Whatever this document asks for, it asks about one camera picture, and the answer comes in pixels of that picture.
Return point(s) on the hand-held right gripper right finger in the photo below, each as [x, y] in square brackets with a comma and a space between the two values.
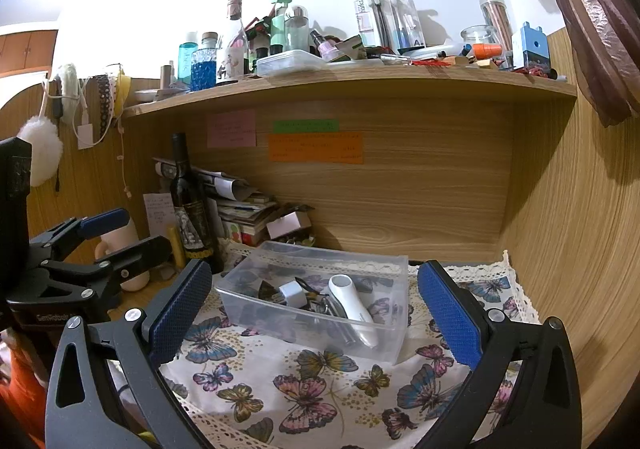
[450, 314]

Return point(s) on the white lint shaver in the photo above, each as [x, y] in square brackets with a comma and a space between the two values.
[350, 304]

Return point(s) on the clear toothbrush package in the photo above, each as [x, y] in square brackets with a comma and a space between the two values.
[372, 14]
[405, 16]

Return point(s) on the tall jar of sticks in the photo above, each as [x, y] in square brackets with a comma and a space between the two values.
[495, 24]

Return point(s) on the white charger plug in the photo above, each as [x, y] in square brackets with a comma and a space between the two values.
[292, 294]

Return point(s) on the yellow hanging item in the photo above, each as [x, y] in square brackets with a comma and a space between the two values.
[122, 89]

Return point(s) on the dark wine bottle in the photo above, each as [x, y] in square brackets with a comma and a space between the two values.
[190, 209]

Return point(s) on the white fluffy puff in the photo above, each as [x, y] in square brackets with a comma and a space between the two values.
[42, 149]

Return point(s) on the rolled magazine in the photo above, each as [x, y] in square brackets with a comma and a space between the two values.
[220, 181]

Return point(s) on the short glass jar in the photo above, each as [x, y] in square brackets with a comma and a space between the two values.
[480, 41]

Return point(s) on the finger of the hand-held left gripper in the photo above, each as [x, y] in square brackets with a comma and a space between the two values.
[100, 224]
[140, 254]

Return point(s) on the black lace headband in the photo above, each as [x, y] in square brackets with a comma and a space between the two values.
[105, 99]

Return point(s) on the silver keys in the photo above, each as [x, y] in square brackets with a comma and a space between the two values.
[325, 307]

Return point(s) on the clear bottle with silver cap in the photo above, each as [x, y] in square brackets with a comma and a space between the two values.
[297, 29]

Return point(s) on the pink nail polish bottle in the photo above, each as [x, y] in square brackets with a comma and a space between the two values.
[325, 49]

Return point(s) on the green sticky note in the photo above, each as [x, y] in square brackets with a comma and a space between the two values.
[306, 125]

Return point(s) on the tall light blue bottle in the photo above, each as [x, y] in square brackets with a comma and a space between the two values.
[186, 59]

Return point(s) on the orange paper note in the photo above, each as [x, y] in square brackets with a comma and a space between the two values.
[315, 147]

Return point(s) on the handwritten paper note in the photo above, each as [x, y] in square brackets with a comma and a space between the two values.
[157, 214]

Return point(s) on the wooden shelf board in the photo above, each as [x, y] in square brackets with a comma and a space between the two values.
[350, 84]

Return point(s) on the white plastic case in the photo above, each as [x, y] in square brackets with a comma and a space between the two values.
[287, 61]

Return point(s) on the gold patterned binder clip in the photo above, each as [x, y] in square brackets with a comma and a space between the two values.
[267, 290]

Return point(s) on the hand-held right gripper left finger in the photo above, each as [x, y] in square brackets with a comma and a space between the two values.
[180, 314]

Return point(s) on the clear bottle with white label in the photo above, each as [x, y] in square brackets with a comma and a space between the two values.
[232, 49]

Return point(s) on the wooden wardrobe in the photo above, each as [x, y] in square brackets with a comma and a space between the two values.
[25, 51]

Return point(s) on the yellow tube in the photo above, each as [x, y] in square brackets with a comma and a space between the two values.
[175, 246]

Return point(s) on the mauve curtain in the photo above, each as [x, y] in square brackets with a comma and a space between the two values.
[595, 29]

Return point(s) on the mint green bottle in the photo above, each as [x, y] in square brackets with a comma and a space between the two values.
[281, 24]

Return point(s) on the stack of books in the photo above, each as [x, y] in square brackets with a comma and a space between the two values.
[245, 214]

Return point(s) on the blue box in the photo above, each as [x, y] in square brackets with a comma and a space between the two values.
[534, 49]

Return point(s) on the pink sticky note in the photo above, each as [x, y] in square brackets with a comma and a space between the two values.
[231, 129]

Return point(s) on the glass bottle with blue liquid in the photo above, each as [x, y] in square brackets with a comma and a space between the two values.
[203, 64]

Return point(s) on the orange cloth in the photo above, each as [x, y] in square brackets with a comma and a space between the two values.
[22, 379]

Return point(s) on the clear plastic box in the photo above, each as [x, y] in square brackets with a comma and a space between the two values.
[385, 279]

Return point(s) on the butterfly print tablecloth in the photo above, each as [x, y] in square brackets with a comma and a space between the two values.
[280, 379]

